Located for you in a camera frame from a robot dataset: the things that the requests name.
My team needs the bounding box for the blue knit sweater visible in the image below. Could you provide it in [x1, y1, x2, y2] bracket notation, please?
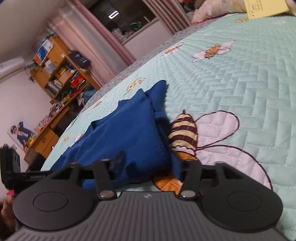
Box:
[51, 80, 182, 189]

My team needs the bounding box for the person left hand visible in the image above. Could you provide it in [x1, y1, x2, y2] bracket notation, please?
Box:
[1, 195, 16, 232]

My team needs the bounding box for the pilot boy poster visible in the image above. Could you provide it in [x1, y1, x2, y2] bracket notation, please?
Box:
[7, 118, 37, 153]

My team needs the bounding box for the bee pattern quilted bedspread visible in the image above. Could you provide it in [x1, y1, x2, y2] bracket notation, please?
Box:
[42, 14, 295, 240]

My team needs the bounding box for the wooden bookshelf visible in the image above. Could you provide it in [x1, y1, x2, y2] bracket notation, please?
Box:
[30, 35, 99, 104]

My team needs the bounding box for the pink curtain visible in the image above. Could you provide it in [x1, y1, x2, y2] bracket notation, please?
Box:
[47, 0, 137, 88]

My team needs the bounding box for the floral pink pillow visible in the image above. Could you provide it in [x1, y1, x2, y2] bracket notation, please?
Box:
[191, 0, 295, 24]

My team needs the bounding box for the yellow paper sheet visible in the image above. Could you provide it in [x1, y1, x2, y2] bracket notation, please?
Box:
[244, 0, 289, 20]

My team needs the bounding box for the white wall air conditioner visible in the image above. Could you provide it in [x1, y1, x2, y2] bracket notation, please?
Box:
[0, 56, 25, 81]

